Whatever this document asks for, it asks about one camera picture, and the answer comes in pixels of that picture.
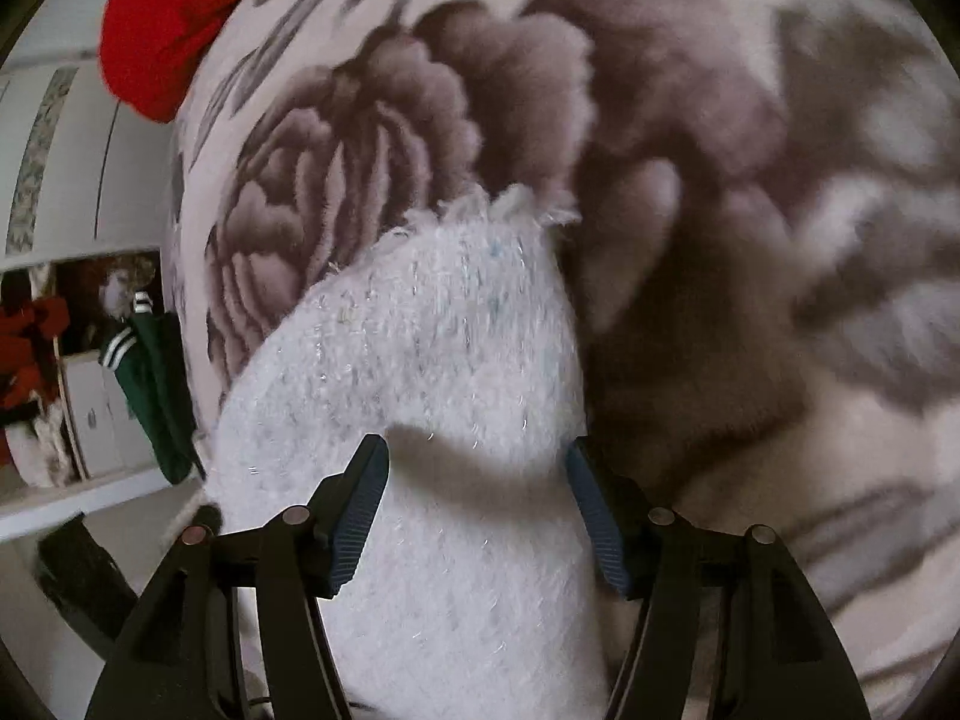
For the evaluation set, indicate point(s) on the red quilt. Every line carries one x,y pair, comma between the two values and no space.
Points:
165,22

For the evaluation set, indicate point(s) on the white knit jacket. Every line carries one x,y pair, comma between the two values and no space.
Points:
450,360

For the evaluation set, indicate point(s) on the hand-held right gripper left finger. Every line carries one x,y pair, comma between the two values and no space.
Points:
360,517

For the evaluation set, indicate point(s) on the white wardrobe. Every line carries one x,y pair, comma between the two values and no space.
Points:
82,165

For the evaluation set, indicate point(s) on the green white-striped pants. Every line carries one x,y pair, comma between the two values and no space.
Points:
154,390

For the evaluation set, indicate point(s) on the patterned clutter pile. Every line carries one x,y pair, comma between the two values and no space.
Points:
124,289

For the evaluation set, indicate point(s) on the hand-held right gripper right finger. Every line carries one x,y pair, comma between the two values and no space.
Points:
596,517

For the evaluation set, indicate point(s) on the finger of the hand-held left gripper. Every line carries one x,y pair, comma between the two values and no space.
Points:
86,577

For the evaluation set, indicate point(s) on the red hanging clothes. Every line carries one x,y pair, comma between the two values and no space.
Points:
30,360

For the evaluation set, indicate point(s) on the white drawer cabinet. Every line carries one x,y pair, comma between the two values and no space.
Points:
97,420

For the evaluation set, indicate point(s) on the floral plush blanket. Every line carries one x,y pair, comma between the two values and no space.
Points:
675,202

